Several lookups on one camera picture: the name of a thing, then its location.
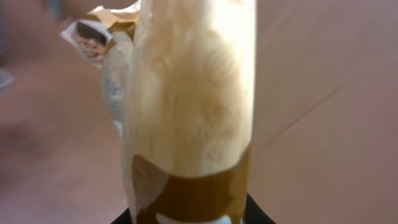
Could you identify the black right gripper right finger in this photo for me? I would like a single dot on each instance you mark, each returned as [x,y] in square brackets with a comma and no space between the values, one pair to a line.
[254,214]

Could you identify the beige snack bag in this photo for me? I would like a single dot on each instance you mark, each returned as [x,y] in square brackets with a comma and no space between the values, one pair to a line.
[181,77]

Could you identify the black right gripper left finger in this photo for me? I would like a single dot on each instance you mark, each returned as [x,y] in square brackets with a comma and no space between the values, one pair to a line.
[124,218]

